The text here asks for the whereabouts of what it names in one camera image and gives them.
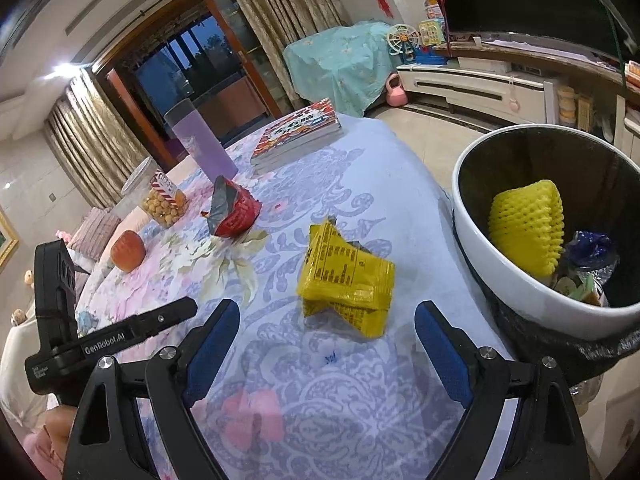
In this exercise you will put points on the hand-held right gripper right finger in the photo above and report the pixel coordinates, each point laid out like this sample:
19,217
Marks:
445,355

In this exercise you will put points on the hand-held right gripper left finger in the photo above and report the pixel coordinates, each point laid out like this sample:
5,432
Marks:
210,355

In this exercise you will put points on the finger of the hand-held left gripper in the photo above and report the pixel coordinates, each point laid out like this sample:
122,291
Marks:
160,319

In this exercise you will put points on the yellow snack packet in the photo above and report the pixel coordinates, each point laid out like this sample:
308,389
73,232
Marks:
365,322
345,265

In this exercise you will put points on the white round waste bin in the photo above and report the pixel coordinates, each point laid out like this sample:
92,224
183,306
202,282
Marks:
500,270

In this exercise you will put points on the yellow foam fruit net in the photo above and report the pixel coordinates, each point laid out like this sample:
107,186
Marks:
525,225

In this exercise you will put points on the green paper box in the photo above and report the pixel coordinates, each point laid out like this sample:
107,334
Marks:
586,290

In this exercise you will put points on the blue plastic wrapper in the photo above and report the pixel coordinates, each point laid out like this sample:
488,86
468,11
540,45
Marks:
592,252

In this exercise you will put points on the person's left forearm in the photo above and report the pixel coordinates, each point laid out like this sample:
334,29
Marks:
55,435

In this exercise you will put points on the small plush toy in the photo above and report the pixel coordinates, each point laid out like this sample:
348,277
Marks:
17,316
29,277

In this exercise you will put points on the red apple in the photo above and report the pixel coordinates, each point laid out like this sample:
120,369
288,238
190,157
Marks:
127,251

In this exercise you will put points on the pink striped cushion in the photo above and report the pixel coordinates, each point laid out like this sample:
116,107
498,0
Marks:
92,232

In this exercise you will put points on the red snack bag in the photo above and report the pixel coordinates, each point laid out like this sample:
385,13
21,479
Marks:
240,210

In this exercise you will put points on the clear plastic container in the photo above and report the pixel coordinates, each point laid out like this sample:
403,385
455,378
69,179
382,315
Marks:
135,180

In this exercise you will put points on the beige patterned curtain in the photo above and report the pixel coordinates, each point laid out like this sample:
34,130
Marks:
95,135
285,5

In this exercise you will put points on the tall purple cup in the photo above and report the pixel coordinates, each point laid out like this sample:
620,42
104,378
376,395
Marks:
202,140

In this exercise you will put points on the white-edged book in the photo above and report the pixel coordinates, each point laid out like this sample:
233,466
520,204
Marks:
305,152

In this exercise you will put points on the stack of picture books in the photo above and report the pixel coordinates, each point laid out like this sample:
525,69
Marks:
295,127

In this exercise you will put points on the wooden framed glass door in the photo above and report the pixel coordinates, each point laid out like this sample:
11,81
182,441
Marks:
200,60

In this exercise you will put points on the pink toy kettlebell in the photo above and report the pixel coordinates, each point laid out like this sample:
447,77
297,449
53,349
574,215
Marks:
395,92

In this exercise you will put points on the white and wood TV cabinet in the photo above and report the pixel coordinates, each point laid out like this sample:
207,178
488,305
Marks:
480,85

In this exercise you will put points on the white upright panel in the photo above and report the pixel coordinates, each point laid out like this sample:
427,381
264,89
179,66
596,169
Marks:
549,100

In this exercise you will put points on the stack of yellow containers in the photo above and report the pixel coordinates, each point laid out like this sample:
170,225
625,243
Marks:
566,105

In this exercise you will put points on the yellow perforated basket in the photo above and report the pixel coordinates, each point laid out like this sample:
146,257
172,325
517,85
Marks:
584,112

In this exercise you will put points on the blue toy set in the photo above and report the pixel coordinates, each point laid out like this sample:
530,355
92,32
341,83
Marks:
431,57

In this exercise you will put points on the teal floral dust cloth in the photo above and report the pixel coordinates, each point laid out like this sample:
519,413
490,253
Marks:
340,65

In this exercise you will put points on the ferris wheel toy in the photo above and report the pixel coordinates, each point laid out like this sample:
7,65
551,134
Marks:
404,42

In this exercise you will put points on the colourful toy activity board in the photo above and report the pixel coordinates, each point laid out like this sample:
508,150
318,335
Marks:
431,32

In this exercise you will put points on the pink ribbon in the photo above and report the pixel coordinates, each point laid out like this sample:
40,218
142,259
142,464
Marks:
441,5

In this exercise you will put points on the gold picture frame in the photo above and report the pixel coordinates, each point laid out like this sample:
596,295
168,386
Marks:
7,237

